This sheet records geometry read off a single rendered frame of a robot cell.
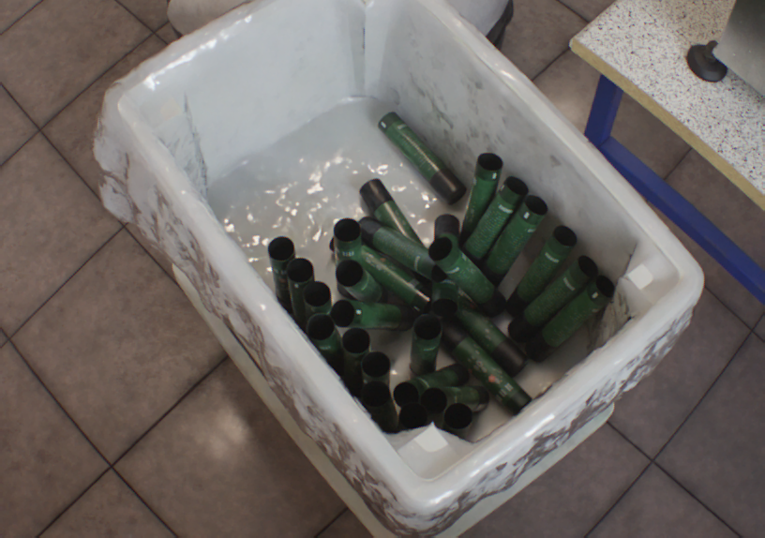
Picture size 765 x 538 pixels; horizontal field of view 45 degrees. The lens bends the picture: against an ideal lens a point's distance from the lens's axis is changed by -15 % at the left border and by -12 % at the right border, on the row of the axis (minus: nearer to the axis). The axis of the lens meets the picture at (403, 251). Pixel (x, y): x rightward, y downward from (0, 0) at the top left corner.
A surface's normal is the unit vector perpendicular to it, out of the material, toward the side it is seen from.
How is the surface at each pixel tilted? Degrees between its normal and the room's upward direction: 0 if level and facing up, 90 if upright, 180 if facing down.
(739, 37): 90
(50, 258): 0
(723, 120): 0
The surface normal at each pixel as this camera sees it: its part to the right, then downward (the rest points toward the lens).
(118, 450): 0.03, -0.44
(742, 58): -0.69, 0.64
